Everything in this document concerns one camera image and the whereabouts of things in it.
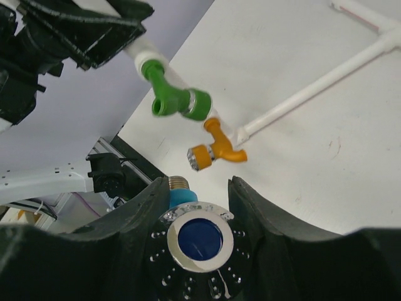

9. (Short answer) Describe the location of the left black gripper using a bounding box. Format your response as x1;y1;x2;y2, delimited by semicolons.
1;0;154;77

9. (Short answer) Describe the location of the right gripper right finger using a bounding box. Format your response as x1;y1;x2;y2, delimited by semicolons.
228;176;400;300

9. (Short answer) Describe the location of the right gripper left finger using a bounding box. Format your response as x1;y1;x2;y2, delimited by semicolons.
1;178;170;300

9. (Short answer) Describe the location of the white PVC pipe stand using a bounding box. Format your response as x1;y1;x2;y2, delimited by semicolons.
122;0;401;148

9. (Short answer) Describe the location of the blue water faucet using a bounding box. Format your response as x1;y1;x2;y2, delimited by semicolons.
145;176;252;300

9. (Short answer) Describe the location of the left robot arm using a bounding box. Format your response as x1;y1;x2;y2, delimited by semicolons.
1;1;154;203

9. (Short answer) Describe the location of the green water faucet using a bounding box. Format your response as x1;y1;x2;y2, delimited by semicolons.
142;60;212;122

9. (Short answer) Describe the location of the orange water faucet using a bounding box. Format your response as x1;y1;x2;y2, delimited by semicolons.
187;117;247;171

